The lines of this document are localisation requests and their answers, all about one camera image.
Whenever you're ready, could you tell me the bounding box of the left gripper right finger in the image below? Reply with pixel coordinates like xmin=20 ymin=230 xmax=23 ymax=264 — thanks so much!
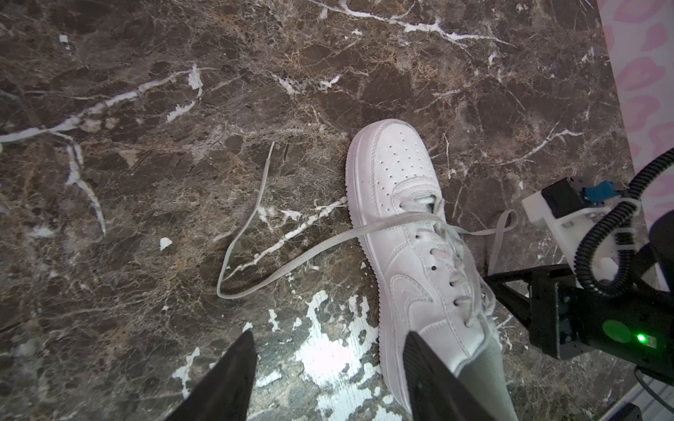
xmin=403 ymin=332 xmax=494 ymax=421

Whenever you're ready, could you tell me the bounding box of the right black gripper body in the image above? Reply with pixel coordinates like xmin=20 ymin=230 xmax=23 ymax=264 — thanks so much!
xmin=529 ymin=265 xmax=673 ymax=368

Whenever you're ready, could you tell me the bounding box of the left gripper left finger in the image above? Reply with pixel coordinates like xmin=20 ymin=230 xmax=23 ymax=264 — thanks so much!
xmin=165 ymin=331 xmax=258 ymax=421

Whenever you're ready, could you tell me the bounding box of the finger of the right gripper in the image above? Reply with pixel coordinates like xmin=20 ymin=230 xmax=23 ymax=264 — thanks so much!
xmin=484 ymin=269 xmax=533 ymax=329

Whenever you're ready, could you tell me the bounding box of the white sneaker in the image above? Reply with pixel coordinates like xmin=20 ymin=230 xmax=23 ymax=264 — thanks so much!
xmin=346 ymin=119 xmax=516 ymax=420

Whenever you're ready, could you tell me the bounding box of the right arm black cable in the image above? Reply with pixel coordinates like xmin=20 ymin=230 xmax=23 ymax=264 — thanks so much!
xmin=573 ymin=148 xmax=674 ymax=299

